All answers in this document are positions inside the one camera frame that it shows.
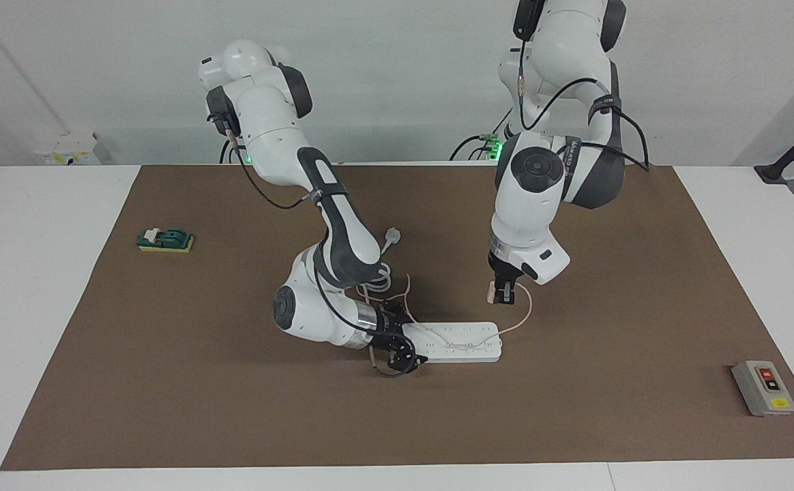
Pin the pink charger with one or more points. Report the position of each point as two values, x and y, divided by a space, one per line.
491 293

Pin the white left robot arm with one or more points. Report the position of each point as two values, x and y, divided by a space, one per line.
540 204

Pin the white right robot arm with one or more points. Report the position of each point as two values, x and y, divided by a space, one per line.
274 136

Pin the white box yellow labels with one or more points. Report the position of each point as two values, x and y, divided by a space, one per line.
66 150

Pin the brown table mat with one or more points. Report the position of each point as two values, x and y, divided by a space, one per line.
233 395

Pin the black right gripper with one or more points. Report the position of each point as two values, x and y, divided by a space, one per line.
389 327

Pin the white power strip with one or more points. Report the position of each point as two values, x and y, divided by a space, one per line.
465 348

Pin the grey on-off switch box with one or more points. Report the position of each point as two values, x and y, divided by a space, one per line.
762 389

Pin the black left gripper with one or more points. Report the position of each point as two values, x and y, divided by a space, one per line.
506 269

